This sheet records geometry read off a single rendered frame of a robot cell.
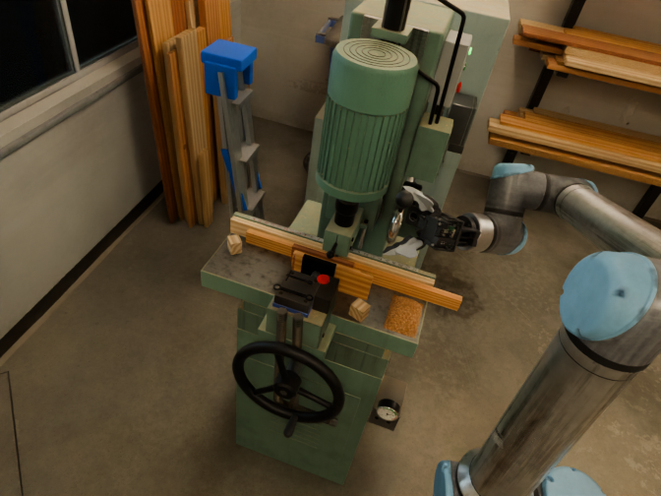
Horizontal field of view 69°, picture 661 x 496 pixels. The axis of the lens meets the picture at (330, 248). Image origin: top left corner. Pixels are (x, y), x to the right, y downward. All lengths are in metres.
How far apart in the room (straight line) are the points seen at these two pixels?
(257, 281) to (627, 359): 0.88
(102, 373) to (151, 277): 0.57
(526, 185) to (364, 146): 0.40
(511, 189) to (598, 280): 0.54
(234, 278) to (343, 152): 0.47
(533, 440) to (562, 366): 0.16
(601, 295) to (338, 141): 0.60
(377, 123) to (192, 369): 1.52
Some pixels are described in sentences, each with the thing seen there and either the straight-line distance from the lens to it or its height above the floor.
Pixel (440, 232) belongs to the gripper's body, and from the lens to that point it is 1.04.
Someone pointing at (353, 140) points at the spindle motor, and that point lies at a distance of 1.02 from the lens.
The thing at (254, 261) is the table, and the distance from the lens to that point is 1.35.
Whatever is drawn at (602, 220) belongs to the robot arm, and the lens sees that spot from 1.03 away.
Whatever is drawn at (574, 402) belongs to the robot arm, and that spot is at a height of 1.27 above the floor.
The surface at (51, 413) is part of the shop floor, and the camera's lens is 2.23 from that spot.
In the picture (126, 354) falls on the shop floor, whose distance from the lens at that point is 2.31.
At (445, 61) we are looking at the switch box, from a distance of 1.30.
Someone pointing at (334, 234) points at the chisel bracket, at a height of 1.06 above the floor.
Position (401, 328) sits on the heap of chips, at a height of 0.91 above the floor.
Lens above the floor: 1.83
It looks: 41 degrees down
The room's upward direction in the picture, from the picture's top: 10 degrees clockwise
